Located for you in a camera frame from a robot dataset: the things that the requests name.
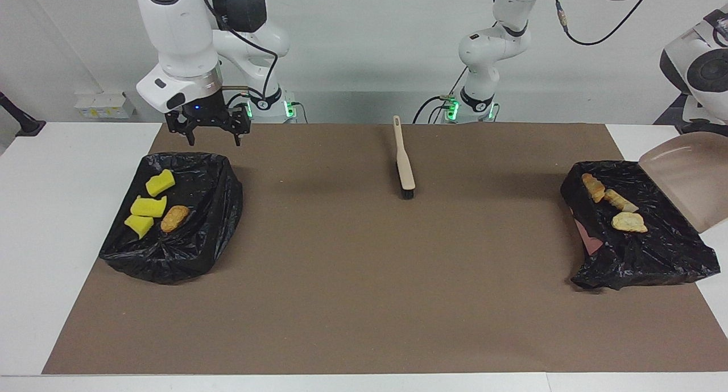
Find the yellow sponge piece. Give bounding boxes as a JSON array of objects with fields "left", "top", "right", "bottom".
[
  {"left": 146, "top": 170, "right": 176, "bottom": 197},
  {"left": 130, "top": 196, "right": 168, "bottom": 218},
  {"left": 125, "top": 215, "right": 155, "bottom": 239}
]

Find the brown toy bread roll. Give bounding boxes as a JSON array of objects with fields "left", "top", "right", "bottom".
[{"left": 160, "top": 205, "right": 190, "bottom": 233}]

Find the orange striped toy croissant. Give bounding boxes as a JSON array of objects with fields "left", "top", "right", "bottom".
[{"left": 581, "top": 173, "right": 606, "bottom": 203}]

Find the pale beige foam chunk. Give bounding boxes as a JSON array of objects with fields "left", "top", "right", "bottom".
[
  {"left": 611, "top": 212, "right": 648, "bottom": 233},
  {"left": 604, "top": 189, "right": 639, "bottom": 213}
]

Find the beige plastic dustpan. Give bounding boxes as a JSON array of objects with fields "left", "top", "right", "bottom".
[{"left": 638, "top": 131, "right": 728, "bottom": 234}]

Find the right black trash bag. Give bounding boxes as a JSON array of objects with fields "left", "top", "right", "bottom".
[{"left": 99, "top": 151, "right": 244, "bottom": 285}]

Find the black bag over pink bin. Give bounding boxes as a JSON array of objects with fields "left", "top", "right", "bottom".
[{"left": 560, "top": 160, "right": 721, "bottom": 291}]

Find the white power strip box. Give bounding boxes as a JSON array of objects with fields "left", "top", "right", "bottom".
[{"left": 74, "top": 92, "right": 136, "bottom": 119}]

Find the large brown table mat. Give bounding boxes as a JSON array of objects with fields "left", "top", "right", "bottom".
[{"left": 43, "top": 123, "right": 728, "bottom": 376}]

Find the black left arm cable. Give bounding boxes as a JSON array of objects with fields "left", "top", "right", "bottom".
[{"left": 413, "top": 0, "right": 660, "bottom": 124}]

